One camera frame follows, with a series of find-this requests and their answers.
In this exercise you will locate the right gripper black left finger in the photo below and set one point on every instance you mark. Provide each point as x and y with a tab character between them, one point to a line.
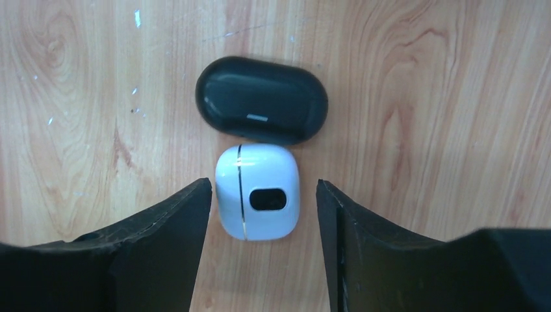
146	262

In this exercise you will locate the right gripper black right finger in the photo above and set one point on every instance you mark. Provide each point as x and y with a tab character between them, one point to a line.
373	264

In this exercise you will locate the white earbud charging case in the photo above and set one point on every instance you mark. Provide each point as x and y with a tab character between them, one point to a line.
258	192

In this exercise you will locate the black earbud charging case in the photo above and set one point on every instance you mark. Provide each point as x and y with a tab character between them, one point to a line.
262	101

